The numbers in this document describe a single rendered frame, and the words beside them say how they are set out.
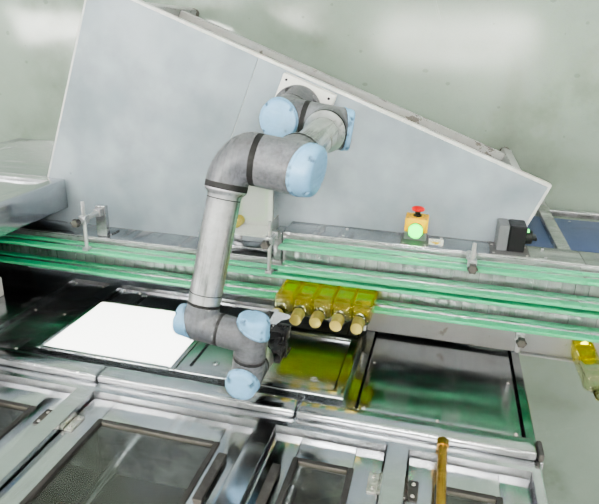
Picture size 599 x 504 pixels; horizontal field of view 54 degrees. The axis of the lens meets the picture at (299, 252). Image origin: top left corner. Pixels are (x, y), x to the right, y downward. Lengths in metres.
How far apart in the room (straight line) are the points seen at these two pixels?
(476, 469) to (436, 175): 0.87
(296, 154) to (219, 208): 0.21
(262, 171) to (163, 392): 0.68
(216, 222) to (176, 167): 0.81
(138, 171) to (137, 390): 0.84
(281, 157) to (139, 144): 0.98
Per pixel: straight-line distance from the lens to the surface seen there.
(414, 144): 1.86
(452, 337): 1.91
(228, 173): 1.26
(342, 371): 1.64
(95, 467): 1.46
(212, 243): 1.29
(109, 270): 2.10
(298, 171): 1.21
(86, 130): 2.22
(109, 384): 1.68
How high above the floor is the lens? 2.58
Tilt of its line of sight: 66 degrees down
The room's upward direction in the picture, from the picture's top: 144 degrees counter-clockwise
